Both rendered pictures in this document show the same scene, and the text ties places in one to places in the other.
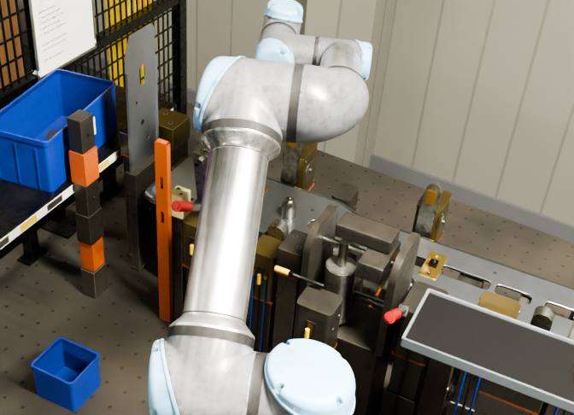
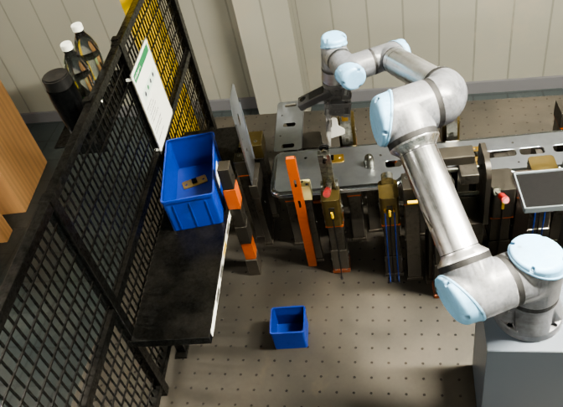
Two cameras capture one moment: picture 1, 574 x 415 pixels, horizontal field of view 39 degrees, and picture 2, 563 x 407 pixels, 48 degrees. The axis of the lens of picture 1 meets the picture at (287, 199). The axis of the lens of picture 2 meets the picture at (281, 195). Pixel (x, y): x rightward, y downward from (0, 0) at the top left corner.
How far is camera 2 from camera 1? 0.66 m
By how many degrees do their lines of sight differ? 11
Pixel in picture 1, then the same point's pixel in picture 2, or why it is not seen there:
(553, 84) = not seen: outside the picture
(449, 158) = not seen: hidden behind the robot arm
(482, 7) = not seen: outside the picture
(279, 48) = (355, 67)
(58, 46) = (160, 125)
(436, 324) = (534, 191)
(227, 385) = (501, 282)
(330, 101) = (459, 94)
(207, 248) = (441, 213)
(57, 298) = (237, 285)
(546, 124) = (424, 24)
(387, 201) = not seen: hidden behind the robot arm
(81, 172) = (235, 201)
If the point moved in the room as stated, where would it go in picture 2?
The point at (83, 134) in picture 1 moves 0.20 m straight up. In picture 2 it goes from (230, 176) to (214, 124)
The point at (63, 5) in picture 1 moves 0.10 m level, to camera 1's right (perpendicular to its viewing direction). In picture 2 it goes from (153, 95) to (183, 85)
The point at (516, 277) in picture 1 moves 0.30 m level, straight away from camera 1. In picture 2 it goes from (526, 140) to (503, 86)
